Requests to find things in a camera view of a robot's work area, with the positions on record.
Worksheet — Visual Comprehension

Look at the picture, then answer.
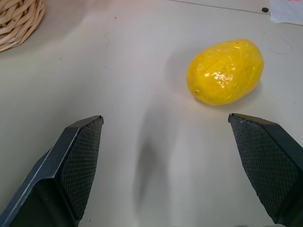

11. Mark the white cloth object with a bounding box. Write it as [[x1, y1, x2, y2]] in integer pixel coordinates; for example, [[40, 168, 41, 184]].
[[269, 0, 303, 25]]

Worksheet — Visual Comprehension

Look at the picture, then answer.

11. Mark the yellow lemon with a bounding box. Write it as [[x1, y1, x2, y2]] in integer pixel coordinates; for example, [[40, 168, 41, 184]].
[[186, 40, 265, 105]]

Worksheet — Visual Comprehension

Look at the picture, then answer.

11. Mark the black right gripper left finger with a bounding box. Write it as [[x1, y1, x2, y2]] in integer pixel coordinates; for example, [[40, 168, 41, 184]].
[[0, 115, 105, 227]]

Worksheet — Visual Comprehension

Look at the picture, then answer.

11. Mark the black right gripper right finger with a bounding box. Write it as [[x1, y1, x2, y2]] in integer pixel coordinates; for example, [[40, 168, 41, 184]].
[[228, 113, 303, 227]]

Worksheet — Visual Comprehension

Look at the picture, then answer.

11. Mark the wicker basket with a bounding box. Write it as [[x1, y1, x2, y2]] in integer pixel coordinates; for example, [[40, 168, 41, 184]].
[[0, 0, 46, 52]]

